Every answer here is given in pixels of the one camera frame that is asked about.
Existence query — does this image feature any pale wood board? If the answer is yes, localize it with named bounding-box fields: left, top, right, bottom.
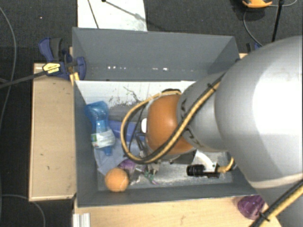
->
left=28, top=62, right=78, bottom=202

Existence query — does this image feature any orange ball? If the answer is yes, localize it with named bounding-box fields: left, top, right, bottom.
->
left=104, top=167, right=130, bottom=193

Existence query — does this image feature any blue-purple flat thing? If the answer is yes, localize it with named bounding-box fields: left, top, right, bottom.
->
left=108, top=119, right=145, bottom=142

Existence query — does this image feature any black cylinder on white bracket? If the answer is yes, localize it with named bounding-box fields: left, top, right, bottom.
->
left=186, top=149, right=222, bottom=180

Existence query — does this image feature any grey metal bin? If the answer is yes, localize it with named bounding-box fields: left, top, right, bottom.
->
left=71, top=26, right=258, bottom=208

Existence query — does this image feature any purple clear plastic cup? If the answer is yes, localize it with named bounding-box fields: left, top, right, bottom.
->
left=237, top=195, right=266, bottom=220

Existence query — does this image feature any pale blue cloth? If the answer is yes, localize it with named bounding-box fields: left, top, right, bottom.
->
left=94, top=136, right=144, bottom=176

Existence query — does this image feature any small purple clear thing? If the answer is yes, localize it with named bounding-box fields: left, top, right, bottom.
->
left=117, top=159, right=137, bottom=175

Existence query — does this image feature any blue clear plastic bottle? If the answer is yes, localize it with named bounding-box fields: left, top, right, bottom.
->
left=84, top=100, right=116, bottom=157

